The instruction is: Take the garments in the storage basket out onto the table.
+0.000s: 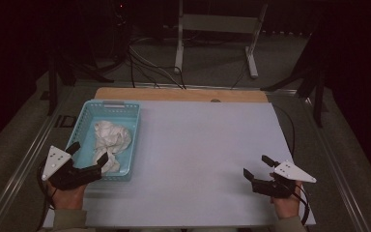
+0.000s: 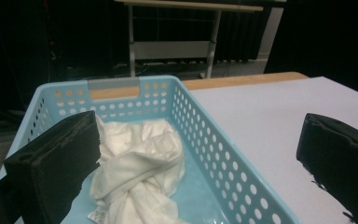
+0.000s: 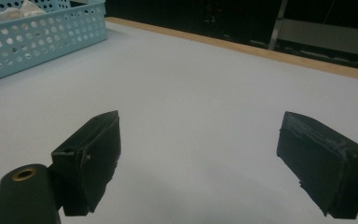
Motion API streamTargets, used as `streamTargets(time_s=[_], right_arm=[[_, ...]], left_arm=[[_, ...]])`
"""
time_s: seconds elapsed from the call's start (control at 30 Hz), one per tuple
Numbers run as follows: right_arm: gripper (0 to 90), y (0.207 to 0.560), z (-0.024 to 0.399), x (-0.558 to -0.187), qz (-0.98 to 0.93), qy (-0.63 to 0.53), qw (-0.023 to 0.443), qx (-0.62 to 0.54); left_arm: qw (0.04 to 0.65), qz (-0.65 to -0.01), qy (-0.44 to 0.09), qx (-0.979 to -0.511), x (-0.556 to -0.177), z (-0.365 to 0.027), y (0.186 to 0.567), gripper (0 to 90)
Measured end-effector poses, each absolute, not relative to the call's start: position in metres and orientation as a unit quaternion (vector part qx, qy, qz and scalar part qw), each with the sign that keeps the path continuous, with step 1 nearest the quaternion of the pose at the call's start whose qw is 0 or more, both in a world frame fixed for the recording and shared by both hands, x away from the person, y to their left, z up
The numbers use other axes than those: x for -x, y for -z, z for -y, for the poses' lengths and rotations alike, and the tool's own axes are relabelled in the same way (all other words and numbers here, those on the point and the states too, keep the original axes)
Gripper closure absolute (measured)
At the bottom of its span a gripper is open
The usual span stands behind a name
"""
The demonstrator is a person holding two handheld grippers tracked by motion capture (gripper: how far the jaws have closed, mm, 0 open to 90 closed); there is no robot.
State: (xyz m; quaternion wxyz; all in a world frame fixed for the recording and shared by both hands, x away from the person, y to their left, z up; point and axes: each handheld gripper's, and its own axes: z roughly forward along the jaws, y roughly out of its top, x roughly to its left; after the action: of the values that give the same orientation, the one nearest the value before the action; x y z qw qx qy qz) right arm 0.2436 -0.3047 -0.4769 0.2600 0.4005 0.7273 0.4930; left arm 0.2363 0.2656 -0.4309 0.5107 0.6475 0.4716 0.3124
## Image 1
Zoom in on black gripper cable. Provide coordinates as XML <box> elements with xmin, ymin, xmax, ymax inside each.
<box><xmin>289</xmin><ymin>182</ymin><xmax>311</xmax><ymax>226</ymax></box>
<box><xmin>36</xmin><ymin>159</ymin><xmax>58</xmax><ymax>232</ymax></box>

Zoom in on black tripod stand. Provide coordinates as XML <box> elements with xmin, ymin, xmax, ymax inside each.
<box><xmin>45</xmin><ymin>52</ymin><xmax>115</xmax><ymax>117</ymax></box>
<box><xmin>260</xmin><ymin>32</ymin><xmax>330</xmax><ymax>129</ymax></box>

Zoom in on light blue plastic basket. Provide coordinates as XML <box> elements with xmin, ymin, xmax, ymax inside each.
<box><xmin>65</xmin><ymin>99</ymin><xmax>142</xmax><ymax>183</ymax></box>

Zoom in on white metal stand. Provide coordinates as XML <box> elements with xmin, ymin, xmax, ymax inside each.
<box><xmin>173</xmin><ymin>0</ymin><xmax>270</xmax><ymax>79</ymax></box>

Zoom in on person's left hand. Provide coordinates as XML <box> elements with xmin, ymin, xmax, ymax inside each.
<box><xmin>45</xmin><ymin>180</ymin><xmax>88</xmax><ymax>211</ymax></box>

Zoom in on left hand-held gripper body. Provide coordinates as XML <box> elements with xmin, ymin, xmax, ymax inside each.
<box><xmin>41</xmin><ymin>145</ymin><xmax>103</xmax><ymax>191</ymax></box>

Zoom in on black floor cables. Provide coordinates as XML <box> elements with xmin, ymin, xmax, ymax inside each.
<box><xmin>127</xmin><ymin>36</ymin><xmax>188</xmax><ymax>90</ymax></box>

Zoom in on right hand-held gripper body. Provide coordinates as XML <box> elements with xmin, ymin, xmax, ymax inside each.
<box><xmin>251</xmin><ymin>159</ymin><xmax>318</xmax><ymax>199</ymax></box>

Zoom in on white cloth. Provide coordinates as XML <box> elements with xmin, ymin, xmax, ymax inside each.
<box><xmin>91</xmin><ymin>120</ymin><xmax>133</xmax><ymax>174</ymax></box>

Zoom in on metal frame rail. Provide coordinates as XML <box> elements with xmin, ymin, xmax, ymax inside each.
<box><xmin>0</xmin><ymin>86</ymin><xmax>75</xmax><ymax>232</ymax></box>
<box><xmin>298</xmin><ymin>93</ymin><xmax>371</xmax><ymax>232</ymax></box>

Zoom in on white table mat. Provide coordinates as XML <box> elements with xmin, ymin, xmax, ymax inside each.
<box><xmin>43</xmin><ymin>100</ymin><xmax>317</xmax><ymax>229</ymax></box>

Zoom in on thin black cable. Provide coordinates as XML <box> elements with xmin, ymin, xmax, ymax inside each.
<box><xmin>271</xmin><ymin>103</ymin><xmax>297</xmax><ymax>157</ymax></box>

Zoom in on person's right hand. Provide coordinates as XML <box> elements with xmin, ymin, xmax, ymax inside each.
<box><xmin>269</xmin><ymin>172</ymin><xmax>304</xmax><ymax>221</ymax></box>

